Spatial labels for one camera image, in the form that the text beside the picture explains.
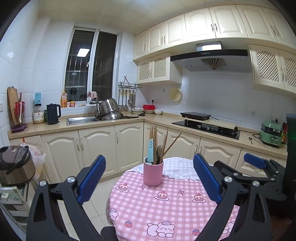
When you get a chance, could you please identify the pink utensil holder cup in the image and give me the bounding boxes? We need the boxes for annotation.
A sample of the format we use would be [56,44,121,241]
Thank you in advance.
[143,157,164,187]

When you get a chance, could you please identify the light blue ceramic knife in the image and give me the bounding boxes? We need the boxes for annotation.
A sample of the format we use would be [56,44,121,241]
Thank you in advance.
[147,138,154,165]

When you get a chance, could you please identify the pink checkered tablecloth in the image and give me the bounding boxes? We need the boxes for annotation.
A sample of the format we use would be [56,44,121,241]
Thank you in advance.
[105,171,241,241]

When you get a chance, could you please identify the black gas stove top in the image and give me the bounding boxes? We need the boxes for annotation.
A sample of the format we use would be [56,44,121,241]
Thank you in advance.
[172,120,240,140]

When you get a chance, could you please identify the stainless steel stock pot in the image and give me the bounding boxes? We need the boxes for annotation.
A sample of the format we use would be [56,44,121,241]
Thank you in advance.
[98,98,119,117]

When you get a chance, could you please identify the white bowl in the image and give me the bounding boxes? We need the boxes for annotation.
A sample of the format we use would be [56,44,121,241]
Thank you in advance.
[154,109,163,115]

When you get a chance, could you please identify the glass jar with grains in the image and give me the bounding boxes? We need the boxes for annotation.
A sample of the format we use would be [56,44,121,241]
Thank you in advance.
[33,103,45,124]

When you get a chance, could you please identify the black handled metal fork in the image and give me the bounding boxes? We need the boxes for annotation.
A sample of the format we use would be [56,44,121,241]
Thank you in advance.
[156,145,164,165]

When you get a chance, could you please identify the black induction cooker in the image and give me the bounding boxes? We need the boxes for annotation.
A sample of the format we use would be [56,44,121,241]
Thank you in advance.
[180,112,211,121]

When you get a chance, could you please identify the round bamboo steamer tray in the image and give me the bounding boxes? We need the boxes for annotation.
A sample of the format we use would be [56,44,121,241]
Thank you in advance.
[169,87,182,102]

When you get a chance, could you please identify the black electric kettle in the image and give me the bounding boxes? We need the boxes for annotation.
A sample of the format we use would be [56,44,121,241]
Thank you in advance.
[47,103,61,125]

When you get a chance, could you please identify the dark sauce bottles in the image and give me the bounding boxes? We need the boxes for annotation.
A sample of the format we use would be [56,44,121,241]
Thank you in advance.
[281,122,287,145]

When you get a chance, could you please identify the white plastic bag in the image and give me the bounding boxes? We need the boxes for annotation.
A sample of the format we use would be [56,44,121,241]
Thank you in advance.
[20,143,46,179]

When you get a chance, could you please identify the orange dish soap bottle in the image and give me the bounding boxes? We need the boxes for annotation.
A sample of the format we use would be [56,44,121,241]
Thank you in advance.
[61,89,68,108]

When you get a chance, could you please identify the red container on counter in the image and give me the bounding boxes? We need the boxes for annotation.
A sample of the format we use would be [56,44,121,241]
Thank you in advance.
[143,104,155,110]

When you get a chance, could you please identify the green electric cooker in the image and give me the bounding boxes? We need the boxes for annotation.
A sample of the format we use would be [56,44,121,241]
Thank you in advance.
[259,119,282,148]

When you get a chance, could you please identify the brown rice cooker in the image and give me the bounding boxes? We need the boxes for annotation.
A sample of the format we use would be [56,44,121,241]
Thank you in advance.
[0,146,36,186]

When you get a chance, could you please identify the wooden cutting board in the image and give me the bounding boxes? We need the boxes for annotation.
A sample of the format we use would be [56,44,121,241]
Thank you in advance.
[7,86,19,128]

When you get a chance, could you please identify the stainless steel sink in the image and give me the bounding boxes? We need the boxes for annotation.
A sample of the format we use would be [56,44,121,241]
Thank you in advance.
[66,116,99,126]

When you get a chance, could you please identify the wall utensil hanging rack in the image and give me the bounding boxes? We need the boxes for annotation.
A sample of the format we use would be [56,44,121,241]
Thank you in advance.
[118,76,142,111]

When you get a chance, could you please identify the light blue box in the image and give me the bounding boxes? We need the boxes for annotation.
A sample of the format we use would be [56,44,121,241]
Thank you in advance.
[34,92,41,105]

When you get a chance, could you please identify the red knife holder rack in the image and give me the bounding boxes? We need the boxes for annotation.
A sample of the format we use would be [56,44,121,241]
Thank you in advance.
[11,101,28,133]

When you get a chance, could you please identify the white metal shelf rack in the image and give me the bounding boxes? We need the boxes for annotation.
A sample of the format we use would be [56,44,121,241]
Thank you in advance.
[1,183,35,232]

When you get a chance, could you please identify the white checkered fringed cloth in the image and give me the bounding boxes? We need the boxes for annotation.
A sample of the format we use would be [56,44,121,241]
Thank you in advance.
[125,157,200,181]

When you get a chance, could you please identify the stainless steel wok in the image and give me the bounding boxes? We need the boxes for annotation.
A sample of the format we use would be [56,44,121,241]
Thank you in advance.
[99,111,138,121]

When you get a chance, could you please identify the cream lower cabinets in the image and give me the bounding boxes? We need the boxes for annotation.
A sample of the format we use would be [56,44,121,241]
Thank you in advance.
[9,121,287,182]

